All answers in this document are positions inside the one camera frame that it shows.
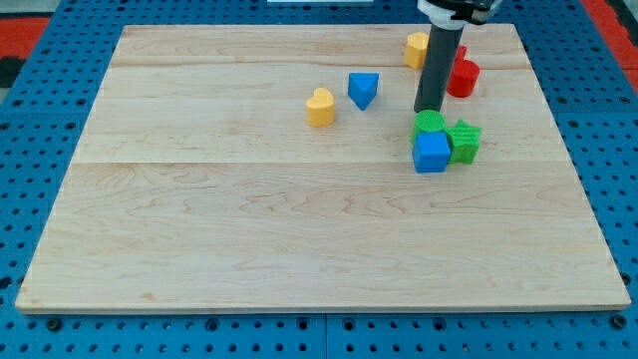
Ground blue triangle block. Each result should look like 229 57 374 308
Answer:
348 73 380 111

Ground green star block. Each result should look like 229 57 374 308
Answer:
444 119 482 165

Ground red cylinder block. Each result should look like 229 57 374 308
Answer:
447 46 480 98

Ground yellow heart block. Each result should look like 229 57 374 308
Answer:
306 88 335 128

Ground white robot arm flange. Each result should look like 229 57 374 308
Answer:
417 0 503 31

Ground wooden board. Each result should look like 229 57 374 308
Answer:
15 24 630 314

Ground green circle block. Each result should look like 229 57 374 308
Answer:
410 110 446 145

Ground yellow hexagon block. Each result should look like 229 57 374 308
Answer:
404 32 430 69

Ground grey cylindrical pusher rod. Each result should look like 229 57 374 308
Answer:
413 25 464 113

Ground blue cube block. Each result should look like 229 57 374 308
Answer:
413 132 451 174

